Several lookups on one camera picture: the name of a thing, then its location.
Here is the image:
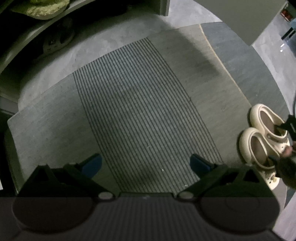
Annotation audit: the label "yellow-green shoe on shelf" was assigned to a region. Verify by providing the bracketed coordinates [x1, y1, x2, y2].
[12, 0, 70, 20]

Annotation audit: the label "person's hand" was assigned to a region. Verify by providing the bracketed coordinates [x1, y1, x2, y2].
[282, 142, 296, 158]

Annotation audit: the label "cream clog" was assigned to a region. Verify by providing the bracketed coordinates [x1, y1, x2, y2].
[239, 128, 280, 190]
[249, 104, 290, 154]

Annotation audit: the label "grey shoe cabinet shelves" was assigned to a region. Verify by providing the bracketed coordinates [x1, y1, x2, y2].
[1, 2, 170, 117]

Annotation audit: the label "grey striped floor mat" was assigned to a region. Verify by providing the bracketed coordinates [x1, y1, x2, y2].
[8, 25, 250, 193]

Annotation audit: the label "dark shoe under cabinet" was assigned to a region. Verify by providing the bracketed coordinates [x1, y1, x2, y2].
[43, 33, 74, 56]

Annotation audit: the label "right white cabinet door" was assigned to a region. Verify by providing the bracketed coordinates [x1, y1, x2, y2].
[196, 0, 287, 45]

